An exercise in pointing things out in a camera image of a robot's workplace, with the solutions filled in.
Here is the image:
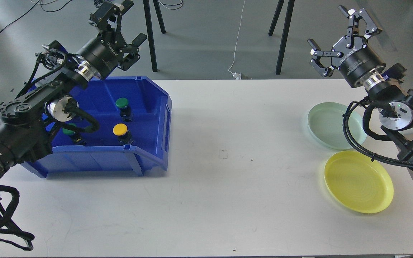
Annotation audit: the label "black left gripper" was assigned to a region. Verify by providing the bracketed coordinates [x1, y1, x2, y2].
[75, 0, 147, 80]

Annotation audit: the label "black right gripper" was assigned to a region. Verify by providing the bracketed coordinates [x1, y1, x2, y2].
[307, 5, 386, 89]

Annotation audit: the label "green push button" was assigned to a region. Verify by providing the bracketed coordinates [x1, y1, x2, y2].
[62, 127, 86, 145]
[115, 97, 133, 122]

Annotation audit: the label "yellow push button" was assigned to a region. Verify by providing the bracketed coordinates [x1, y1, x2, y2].
[113, 123, 133, 145]

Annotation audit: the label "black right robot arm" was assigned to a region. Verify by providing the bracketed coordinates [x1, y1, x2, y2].
[308, 5, 413, 171]

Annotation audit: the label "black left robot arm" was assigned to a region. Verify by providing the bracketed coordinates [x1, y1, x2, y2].
[0, 0, 147, 251]

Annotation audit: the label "pale green plate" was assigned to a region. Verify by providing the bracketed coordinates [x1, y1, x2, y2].
[306, 102, 353, 151]

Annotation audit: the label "yellow plate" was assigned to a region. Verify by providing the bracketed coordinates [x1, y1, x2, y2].
[323, 151, 394, 214]

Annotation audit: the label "black tripod legs left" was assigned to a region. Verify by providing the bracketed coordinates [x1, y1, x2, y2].
[143, 0, 166, 72]

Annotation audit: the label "black tripod legs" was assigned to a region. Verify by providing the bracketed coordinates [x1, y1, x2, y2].
[268, 0, 295, 75]
[143, 0, 166, 72]

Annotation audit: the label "black tripod legs right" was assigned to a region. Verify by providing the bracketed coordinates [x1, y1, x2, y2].
[268, 0, 295, 75]

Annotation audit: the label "blue plastic storage bin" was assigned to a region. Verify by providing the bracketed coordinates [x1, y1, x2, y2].
[22, 76, 172, 178]

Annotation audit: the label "black floor cables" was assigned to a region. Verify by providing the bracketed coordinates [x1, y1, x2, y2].
[0, 0, 184, 59]

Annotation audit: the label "white cable with plug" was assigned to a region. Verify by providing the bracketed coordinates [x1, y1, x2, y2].
[228, 0, 246, 80]

